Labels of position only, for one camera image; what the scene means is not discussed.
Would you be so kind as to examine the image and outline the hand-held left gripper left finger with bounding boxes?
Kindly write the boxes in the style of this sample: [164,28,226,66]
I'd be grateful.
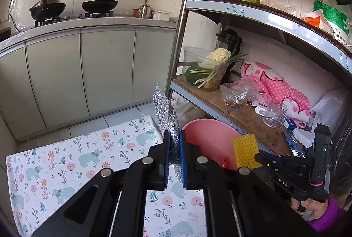
[31,130,171,237]

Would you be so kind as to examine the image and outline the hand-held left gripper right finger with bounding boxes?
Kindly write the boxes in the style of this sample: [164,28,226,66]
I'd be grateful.
[179,130,317,237]

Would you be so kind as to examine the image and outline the yellow foam net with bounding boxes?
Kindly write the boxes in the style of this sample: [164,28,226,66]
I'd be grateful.
[231,134,263,170]

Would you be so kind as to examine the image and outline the black wok with lid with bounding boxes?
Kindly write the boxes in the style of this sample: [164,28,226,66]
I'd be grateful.
[29,0,67,20]

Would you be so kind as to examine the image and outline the clear plastic container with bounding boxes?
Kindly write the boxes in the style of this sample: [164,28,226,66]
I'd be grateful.
[183,46,233,92]

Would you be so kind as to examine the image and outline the black blender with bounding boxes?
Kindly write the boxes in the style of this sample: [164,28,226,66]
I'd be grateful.
[216,23,242,84]

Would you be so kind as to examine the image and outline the translucent white plastic bag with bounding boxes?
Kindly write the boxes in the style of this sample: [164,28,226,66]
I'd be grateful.
[311,88,347,130]

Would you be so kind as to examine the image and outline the orange carton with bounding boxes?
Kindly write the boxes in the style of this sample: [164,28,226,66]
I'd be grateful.
[304,16,323,29]

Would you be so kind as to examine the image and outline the metal shelf rack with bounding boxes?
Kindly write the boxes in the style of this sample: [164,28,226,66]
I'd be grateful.
[165,0,352,171]

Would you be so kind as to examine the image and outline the pink plastic basin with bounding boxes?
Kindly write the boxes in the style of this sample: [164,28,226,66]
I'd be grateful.
[182,119,242,171]

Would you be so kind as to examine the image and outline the kitchen counter cabinets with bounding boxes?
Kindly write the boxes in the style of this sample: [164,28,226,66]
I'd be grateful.
[0,16,179,141]

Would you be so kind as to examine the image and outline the clear plastic bag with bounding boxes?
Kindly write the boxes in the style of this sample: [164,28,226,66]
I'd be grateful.
[220,79,260,109]

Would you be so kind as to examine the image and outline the person's right forearm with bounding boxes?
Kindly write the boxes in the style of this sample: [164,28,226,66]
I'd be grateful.
[306,195,348,232]

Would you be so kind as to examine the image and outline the floral bear printed tablecloth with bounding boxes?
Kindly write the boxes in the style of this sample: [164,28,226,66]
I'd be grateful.
[5,115,207,237]

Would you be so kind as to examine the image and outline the white bag with green print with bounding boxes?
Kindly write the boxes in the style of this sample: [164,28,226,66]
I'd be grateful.
[312,0,352,46]

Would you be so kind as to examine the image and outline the glass mug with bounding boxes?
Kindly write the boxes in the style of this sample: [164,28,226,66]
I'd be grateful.
[262,100,288,129]

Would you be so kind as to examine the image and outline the person's right hand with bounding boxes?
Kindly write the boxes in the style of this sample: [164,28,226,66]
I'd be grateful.
[291,194,329,222]

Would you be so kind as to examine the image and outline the pink polka dot blanket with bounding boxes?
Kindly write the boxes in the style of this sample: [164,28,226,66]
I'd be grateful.
[240,60,311,129]

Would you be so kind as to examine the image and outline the green onions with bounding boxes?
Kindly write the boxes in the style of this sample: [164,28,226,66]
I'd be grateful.
[190,52,248,89]

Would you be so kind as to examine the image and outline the dark green vegetable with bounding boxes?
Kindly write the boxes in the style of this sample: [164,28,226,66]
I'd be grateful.
[184,64,211,85]

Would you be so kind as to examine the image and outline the white rectangular container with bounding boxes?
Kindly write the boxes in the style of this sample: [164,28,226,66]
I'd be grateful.
[152,10,172,21]

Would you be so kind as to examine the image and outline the white plastic bag red print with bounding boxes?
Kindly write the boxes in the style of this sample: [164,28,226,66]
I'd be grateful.
[170,97,201,122]

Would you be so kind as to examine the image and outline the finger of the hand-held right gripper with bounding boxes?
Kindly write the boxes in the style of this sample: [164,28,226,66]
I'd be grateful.
[254,150,292,169]
[261,163,286,180]

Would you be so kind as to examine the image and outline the silver bubble wrap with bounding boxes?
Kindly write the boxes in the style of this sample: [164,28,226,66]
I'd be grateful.
[152,82,183,185]

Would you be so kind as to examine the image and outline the napa cabbage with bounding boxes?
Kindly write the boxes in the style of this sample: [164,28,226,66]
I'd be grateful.
[202,48,232,67]

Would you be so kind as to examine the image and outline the metal kettle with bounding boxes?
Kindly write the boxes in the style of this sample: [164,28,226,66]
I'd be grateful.
[133,0,153,19]

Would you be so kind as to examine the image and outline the small blue box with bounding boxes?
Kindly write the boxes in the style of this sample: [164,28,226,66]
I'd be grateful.
[283,117,298,129]

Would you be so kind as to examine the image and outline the cardboard shelf liner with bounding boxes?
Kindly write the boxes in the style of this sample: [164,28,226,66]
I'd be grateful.
[173,75,297,158]

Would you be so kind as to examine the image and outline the gas stove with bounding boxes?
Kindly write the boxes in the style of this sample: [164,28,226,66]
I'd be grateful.
[34,12,113,27]

